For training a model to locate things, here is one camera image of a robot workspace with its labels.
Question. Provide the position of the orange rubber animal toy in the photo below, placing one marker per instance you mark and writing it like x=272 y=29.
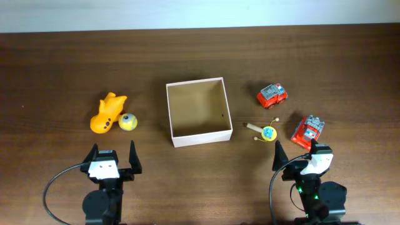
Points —
x=109 y=112

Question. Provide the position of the yellow grey toy ball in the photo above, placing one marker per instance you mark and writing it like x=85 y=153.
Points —
x=128 y=122

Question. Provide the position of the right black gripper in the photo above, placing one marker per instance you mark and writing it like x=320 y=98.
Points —
x=294 y=168

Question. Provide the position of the yellow wooden rattle drum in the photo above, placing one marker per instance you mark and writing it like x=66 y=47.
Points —
x=268 y=133

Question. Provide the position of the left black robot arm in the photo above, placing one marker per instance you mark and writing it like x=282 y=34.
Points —
x=104 y=205

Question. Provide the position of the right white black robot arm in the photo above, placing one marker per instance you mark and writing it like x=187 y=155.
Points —
x=323 y=202

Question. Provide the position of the red fire truck with ladder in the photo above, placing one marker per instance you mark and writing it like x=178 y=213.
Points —
x=309 y=128

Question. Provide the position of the pink cardboard box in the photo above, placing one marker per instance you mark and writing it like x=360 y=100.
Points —
x=198 y=112

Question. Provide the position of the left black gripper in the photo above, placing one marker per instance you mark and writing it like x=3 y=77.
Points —
x=133 y=159

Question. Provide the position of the red fire truck toy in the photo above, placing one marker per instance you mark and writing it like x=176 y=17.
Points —
x=272 y=95

